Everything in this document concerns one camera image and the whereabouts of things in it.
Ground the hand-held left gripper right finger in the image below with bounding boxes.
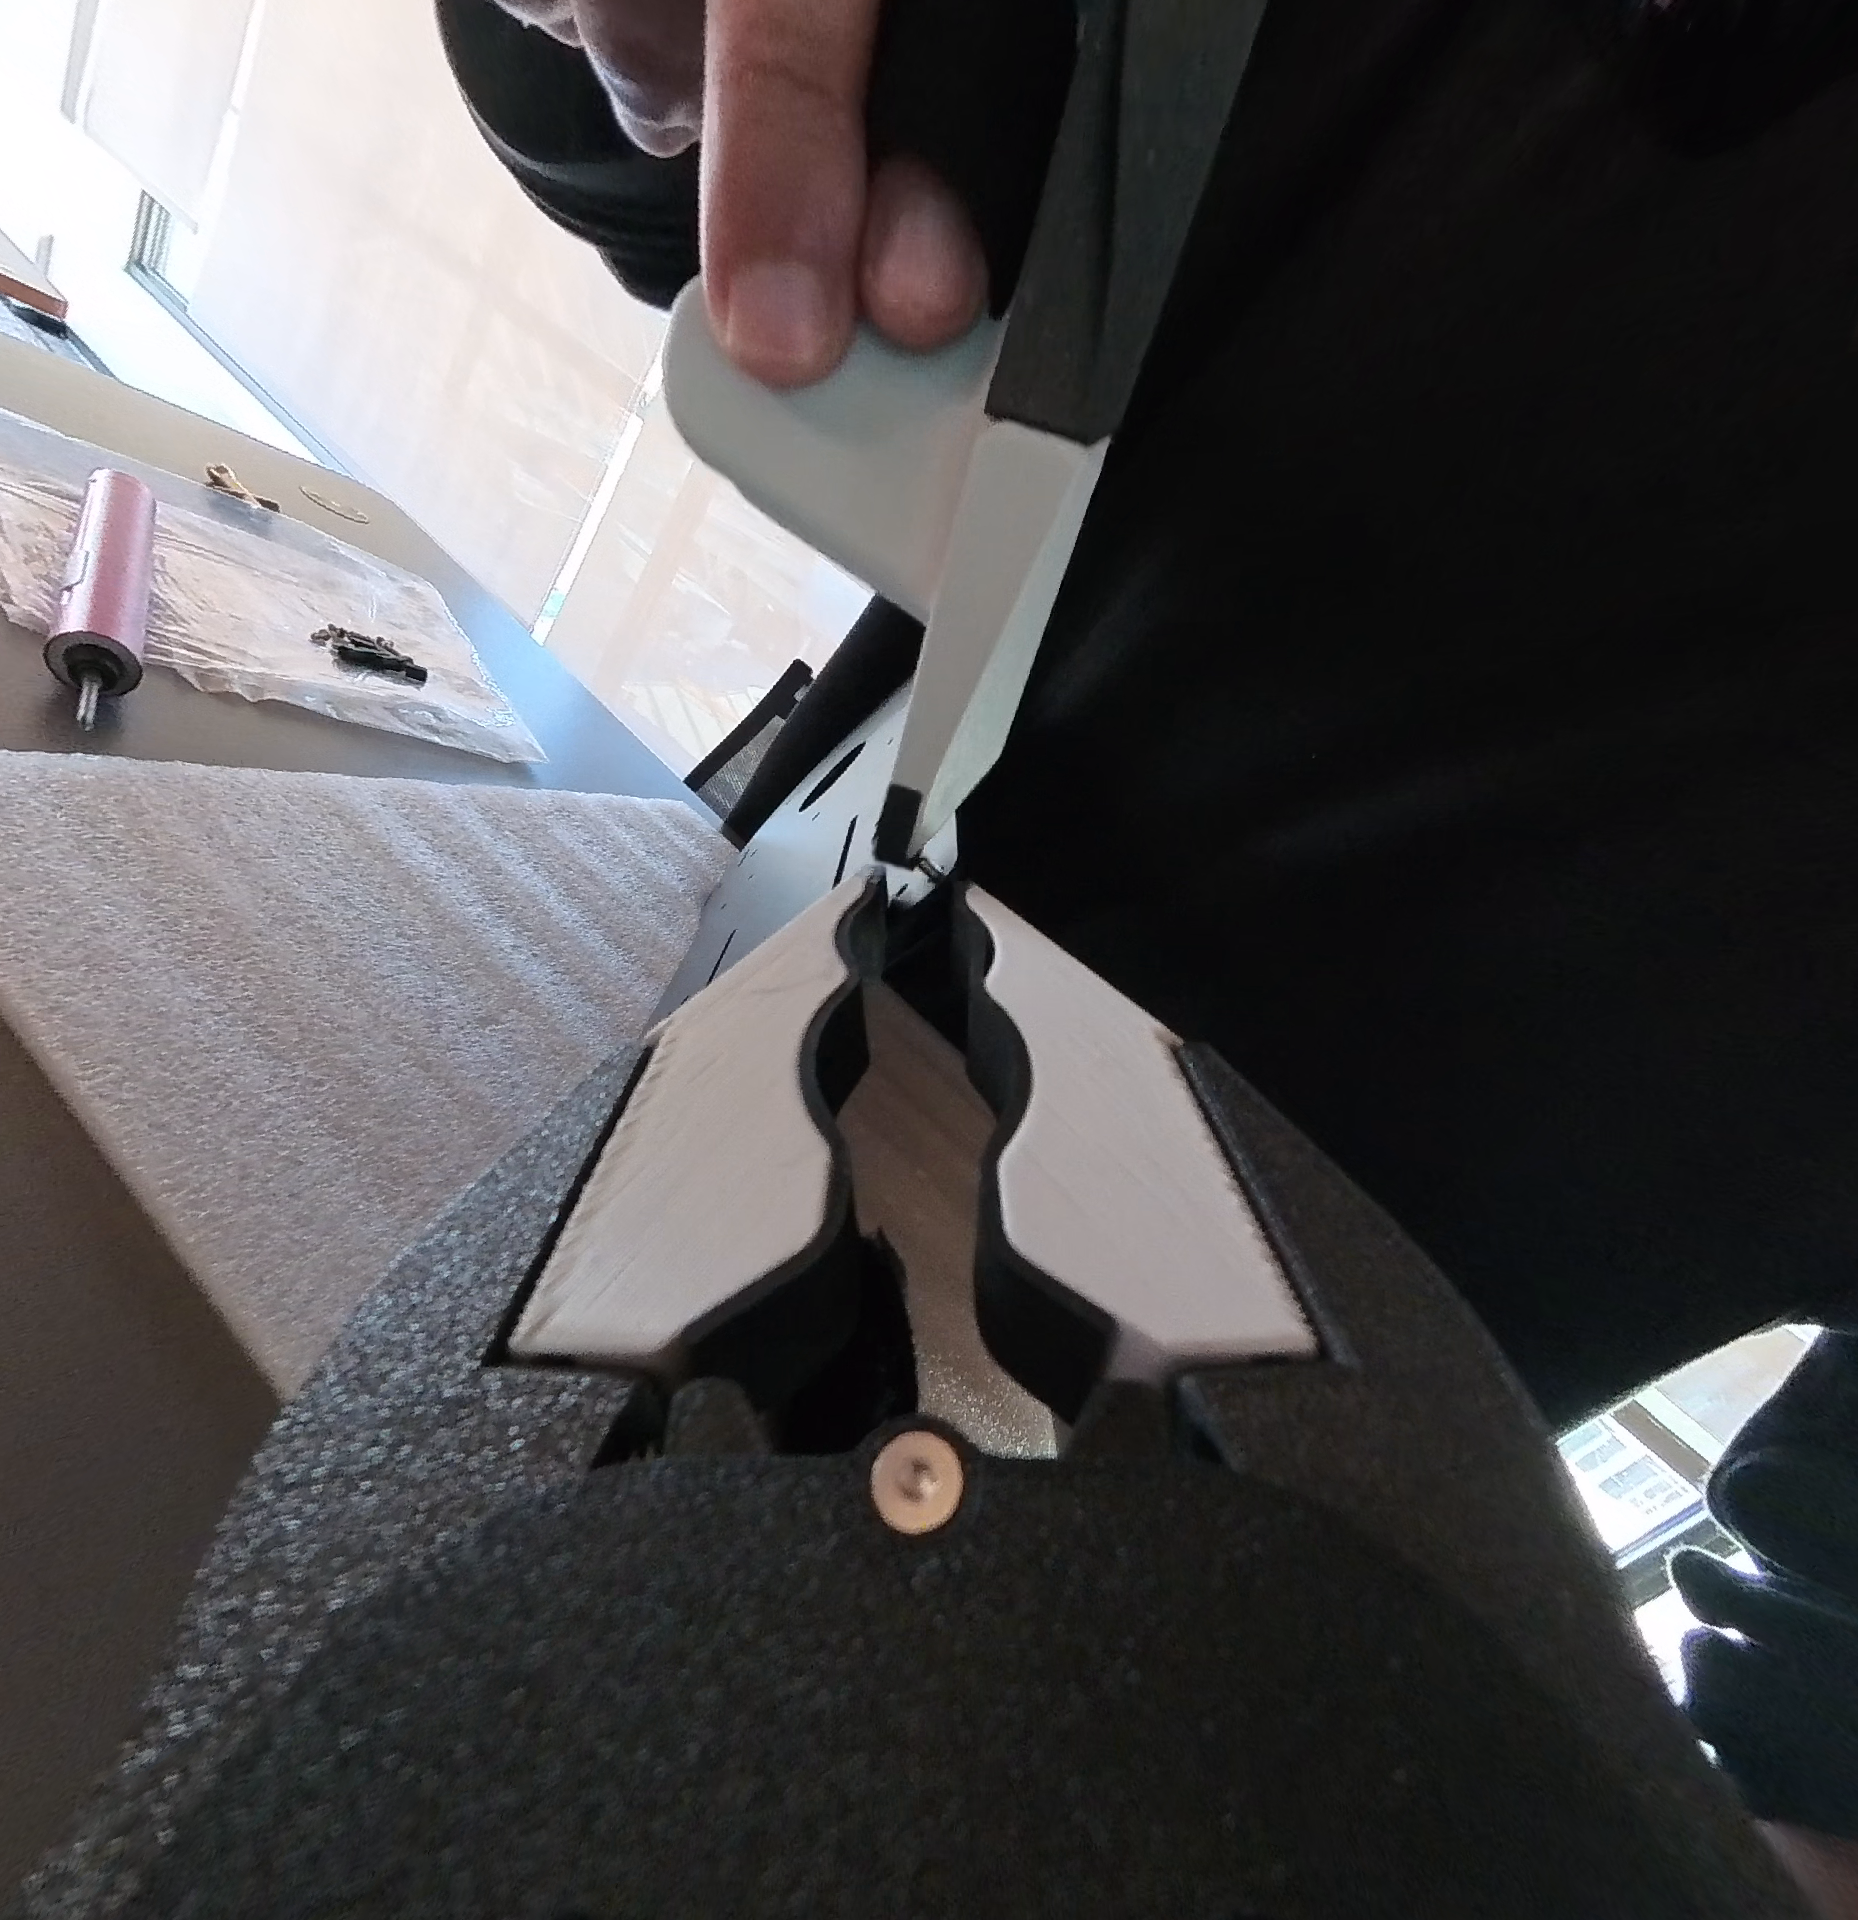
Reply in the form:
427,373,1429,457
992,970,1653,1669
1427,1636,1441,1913
950,883,1320,1385

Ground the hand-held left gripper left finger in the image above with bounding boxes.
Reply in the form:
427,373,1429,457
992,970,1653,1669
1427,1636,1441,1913
502,865,891,1373

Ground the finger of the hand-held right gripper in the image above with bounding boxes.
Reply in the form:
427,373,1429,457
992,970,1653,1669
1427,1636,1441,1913
874,418,1106,876

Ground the black metal plate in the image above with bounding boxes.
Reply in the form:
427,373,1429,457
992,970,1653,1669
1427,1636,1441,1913
643,660,1022,1307

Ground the dark grey desk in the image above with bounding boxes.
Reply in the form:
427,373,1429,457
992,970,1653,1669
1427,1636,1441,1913
0,395,721,1920

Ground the person's right hand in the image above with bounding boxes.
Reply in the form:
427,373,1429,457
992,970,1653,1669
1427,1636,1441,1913
568,0,992,386

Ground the white foam sheet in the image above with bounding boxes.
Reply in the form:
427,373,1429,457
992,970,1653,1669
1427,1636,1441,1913
0,740,1066,1465

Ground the window with roller blinds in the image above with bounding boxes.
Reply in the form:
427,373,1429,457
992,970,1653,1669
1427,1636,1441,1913
60,0,930,752

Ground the clear window pane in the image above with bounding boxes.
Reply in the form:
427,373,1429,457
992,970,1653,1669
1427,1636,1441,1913
1551,1328,1823,1636

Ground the large clear plastic bag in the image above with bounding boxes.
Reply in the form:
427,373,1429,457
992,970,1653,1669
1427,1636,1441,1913
0,448,549,769

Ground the pink electric screwdriver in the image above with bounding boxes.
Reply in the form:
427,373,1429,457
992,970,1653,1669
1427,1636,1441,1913
47,469,156,735

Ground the wooden side table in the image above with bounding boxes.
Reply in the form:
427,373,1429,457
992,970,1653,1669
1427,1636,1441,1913
0,194,68,323

